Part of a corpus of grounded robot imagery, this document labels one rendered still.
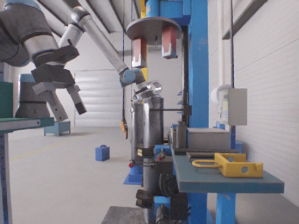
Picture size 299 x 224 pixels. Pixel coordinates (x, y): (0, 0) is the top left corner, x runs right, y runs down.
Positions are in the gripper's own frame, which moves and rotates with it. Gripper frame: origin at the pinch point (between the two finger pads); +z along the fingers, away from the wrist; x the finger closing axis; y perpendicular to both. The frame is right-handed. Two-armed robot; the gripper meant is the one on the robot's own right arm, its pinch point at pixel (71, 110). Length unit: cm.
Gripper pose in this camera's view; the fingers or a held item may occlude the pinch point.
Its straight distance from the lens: 53.1
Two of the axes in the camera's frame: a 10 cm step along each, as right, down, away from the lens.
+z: 4.0, 9.1, 1.2
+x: 0.1, 1.3, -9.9
